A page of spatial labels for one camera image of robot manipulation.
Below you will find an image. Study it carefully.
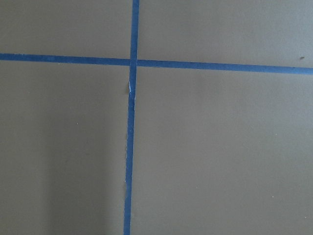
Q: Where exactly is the long horizontal blue tape strip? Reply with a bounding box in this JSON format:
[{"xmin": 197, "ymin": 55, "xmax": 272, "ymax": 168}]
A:
[{"xmin": 0, "ymin": 53, "xmax": 313, "ymax": 75}]

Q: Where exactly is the long vertical blue tape strip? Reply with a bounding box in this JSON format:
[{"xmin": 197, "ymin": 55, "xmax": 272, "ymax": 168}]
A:
[{"xmin": 123, "ymin": 0, "xmax": 140, "ymax": 235}]

